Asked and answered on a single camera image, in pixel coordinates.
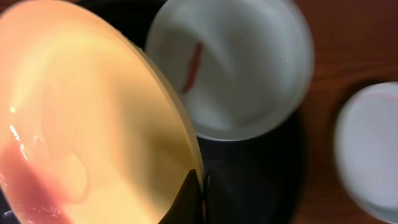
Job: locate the yellow plate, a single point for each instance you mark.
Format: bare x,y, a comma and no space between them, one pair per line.
91,130

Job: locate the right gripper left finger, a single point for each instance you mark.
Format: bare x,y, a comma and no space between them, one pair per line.
186,208

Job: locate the light blue plate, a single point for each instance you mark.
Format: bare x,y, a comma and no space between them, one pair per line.
240,67
365,149

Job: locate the black round tray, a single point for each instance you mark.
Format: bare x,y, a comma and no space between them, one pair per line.
254,172

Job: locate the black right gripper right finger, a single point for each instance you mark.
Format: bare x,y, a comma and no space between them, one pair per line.
220,207

